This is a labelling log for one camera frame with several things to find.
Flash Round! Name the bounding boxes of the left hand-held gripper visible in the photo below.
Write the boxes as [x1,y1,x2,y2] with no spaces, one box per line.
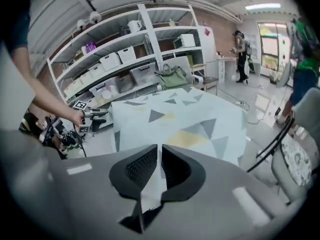
[72,100,109,119]

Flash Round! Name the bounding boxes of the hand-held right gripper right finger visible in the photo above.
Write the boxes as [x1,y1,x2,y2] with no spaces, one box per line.
[144,143,289,240]

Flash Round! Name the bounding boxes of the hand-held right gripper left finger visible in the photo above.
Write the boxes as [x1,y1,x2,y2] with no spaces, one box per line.
[0,129,159,240]

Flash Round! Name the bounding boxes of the white cloth with triangle pattern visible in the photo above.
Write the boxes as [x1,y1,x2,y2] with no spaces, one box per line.
[109,87,248,215]

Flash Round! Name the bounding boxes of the person's left forearm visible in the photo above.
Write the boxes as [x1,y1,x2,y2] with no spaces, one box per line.
[23,70,78,124]

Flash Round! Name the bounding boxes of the person's left hand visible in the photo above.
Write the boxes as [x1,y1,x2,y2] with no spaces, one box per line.
[70,110,86,126]

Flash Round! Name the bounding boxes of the clear plastic storage bin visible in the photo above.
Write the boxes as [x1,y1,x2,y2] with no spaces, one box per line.
[129,62,159,85]
[88,80,118,101]
[114,73,137,94]

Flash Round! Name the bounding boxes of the row of white storage baskets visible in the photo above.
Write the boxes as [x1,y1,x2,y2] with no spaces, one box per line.
[63,46,137,97]

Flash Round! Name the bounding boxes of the grey chair with black armrest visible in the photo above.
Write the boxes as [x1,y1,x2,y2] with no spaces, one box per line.
[246,87,320,206]

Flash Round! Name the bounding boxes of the purple plastic bucket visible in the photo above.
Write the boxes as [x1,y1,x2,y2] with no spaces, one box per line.
[85,41,97,54]

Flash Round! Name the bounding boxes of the olive green bag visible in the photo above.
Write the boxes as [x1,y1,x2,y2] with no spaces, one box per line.
[154,63,189,90]

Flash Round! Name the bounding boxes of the floral patterned seat cushion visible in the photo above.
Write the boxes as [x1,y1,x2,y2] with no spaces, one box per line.
[281,133,314,188]

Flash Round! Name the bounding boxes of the person's white trousers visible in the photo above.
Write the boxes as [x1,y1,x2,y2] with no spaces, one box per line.
[0,42,37,131]

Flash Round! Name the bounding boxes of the white shelving unit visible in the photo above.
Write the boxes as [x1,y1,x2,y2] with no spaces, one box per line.
[46,3,217,105]

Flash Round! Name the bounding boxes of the white electric kettle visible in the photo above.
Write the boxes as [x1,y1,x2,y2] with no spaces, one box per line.
[127,20,143,33]

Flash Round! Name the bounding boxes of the white microwave oven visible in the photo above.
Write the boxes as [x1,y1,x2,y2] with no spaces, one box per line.
[173,33,196,49]

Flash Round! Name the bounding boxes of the wooden chair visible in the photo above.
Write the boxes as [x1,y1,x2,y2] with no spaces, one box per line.
[191,62,220,93]

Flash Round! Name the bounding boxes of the person's teal shirt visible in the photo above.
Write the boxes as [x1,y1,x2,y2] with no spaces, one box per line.
[3,8,32,55]

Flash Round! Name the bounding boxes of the white refrigerator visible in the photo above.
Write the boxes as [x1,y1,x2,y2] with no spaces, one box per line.
[197,25,219,81]

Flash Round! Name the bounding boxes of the white drawer desk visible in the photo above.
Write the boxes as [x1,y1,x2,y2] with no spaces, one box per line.
[216,55,238,83]

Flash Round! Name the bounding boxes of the glass window door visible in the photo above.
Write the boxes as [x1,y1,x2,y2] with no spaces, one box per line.
[257,21,294,71]

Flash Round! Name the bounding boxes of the ceiling tube light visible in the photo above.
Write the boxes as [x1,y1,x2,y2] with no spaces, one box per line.
[244,2,281,11]

